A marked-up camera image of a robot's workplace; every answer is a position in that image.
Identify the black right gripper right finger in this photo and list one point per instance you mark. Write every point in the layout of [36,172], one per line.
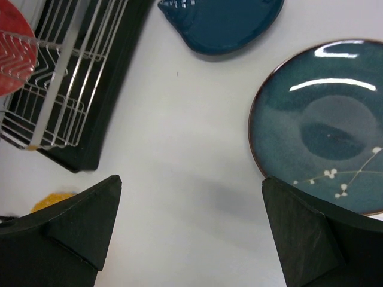
[319,243]

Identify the metal wire dish rack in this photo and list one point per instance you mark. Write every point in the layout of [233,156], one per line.
[60,68]

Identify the teal round plate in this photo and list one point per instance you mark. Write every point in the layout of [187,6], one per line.
[316,123]

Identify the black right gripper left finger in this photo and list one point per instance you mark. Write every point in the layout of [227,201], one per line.
[65,244]

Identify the dark blue leaf-shaped plate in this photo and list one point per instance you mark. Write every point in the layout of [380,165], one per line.
[213,27]

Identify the red and teal floral plate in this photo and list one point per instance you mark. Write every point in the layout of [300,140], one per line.
[18,49]

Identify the black drying mat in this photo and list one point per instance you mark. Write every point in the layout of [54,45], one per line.
[86,155]

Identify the yellow polka dot plate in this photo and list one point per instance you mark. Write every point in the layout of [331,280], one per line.
[52,199]

